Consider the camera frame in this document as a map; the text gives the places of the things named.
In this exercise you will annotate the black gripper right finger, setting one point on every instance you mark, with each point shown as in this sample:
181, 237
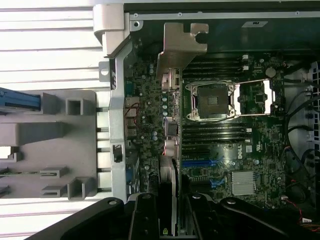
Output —
205, 220

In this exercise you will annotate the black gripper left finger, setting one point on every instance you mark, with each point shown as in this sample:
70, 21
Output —
145, 220

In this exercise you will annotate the black slot with blue latch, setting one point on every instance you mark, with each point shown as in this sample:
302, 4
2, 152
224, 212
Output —
216, 183

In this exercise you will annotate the silver chipset heat sink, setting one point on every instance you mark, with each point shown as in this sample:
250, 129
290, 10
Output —
243, 183

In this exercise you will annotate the blue expansion slot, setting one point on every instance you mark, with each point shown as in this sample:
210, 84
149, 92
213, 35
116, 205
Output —
197, 163

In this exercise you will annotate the black expansion slot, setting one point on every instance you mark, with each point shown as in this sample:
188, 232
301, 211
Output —
196, 151

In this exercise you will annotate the green motherboard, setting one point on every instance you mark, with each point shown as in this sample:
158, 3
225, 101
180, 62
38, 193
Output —
265, 160

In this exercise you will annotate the open grey PC case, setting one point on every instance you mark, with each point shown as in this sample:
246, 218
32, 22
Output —
117, 120

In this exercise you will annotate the grey plastic parts rack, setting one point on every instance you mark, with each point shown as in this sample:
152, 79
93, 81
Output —
62, 140

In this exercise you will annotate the CPU socket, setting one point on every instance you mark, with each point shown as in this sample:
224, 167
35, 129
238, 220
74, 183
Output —
212, 101

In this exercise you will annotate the metal socket cover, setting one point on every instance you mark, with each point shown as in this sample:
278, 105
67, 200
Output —
255, 97

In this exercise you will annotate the green RAM stick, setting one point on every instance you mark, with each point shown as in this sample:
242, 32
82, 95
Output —
20, 172

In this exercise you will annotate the perforated metal drive cage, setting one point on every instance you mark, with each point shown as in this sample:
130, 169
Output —
315, 120

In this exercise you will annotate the coin cell battery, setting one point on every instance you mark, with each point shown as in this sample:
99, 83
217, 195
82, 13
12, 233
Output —
270, 72

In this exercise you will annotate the hard disk in blue caddy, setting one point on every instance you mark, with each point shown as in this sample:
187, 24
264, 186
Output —
20, 100

